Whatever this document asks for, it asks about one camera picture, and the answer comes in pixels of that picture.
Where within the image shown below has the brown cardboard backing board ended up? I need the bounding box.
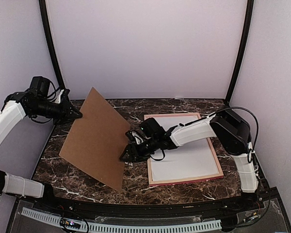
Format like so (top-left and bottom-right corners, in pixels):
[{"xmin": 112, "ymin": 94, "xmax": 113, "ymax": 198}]
[{"xmin": 59, "ymin": 88, "xmax": 130, "ymax": 192}]

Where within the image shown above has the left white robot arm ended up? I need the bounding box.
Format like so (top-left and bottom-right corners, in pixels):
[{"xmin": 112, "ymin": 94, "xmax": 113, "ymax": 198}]
[{"xmin": 0, "ymin": 90, "xmax": 82, "ymax": 212}]

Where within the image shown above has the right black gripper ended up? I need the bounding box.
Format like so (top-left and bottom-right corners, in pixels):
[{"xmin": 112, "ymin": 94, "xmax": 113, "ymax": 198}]
[{"xmin": 120, "ymin": 136, "xmax": 159, "ymax": 162}]

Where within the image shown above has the white slotted cable duct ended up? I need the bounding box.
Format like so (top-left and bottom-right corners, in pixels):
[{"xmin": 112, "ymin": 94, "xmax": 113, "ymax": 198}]
[{"xmin": 21, "ymin": 207, "xmax": 222, "ymax": 233}]

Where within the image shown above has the left small circuit board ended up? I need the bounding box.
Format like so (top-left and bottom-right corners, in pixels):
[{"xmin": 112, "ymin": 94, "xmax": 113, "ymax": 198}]
[{"xmin": 60, "ymin": 218, "xmax": 81, "ymax": 229}]

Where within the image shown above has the left black enclosure post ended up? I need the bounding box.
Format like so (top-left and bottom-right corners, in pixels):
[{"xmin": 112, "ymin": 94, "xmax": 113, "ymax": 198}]
[{"xmin": 38, "ymin": 0, "xmax": 66, "ymax": 89}]

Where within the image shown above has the right small circuit board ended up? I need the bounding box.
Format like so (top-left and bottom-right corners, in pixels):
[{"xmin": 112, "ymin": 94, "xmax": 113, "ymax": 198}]
[{"xmin": 242, "ymin": 212, "xmax": 260, "ymax": 223}]

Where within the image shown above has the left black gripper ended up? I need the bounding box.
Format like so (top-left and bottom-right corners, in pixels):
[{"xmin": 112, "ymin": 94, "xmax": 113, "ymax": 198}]
[{"xmin": 30, "ymin": 97, "xmax": 82, "ymax": 125}]

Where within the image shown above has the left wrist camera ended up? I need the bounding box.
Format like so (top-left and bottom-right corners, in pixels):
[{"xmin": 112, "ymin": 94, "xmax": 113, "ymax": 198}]
[{"xmin": 52, "ymin": 89, "xmax": 70, "ymax": 104}]

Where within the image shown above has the black front rail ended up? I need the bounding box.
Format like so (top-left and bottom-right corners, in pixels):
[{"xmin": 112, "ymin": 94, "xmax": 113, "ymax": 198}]
[{"xmin": 13, "ymin": 188, "xmax": 284, "ymax": 222}]

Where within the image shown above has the right black enclosure post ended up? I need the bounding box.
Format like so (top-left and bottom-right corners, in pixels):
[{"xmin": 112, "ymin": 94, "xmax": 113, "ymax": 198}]
[{"xmin": 224, "ymin": 0, "xmax": 254, "ymax": 105}]

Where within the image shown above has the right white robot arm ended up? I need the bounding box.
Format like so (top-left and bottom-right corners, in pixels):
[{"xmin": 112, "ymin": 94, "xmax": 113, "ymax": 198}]
[{"xmin": 120, "ymin": 108, "xmax": 258, "ymax": 211}]

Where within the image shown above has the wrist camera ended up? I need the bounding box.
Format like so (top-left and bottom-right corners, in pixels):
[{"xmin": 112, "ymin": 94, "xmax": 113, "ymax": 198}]
[
  {"xmin": 126, "ymin": 117, "xmax": 164, "ymax": 144},
  {"xmin": 52, "ymin": 89, "xmax": 70, "ymax": 104}
]

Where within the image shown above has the pink wooden picture frame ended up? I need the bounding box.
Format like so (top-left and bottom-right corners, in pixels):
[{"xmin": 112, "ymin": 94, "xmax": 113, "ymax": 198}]
[{"xmin": 144, "ymin": 113, "xmax": 224, "ymax": 186}]

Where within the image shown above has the small circuit board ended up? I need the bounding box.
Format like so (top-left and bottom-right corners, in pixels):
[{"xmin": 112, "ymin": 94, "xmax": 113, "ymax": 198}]
[
  {"xmin": 60, "ymin": 218, "xmax": 81, "ymax": 229},
  {"xmin": 242, "ymin": 212, "xmax": 260, "ymax": 223}
]

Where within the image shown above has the black enclosure post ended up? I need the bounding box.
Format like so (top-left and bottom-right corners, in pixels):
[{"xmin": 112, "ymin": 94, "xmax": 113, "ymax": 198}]
[
  {"xmin": 38, "ymin": 0, "xmax": 66, "ymax": 89},
  {"xmin": 224, "ymin": 0, "xmax": 254, "ymax": 105}
]

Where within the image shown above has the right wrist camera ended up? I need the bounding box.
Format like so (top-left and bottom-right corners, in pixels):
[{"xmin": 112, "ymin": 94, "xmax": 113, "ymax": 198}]
[{"xmin": 126, "ymin": 117, "xmax": 164, "ymax": 144}]

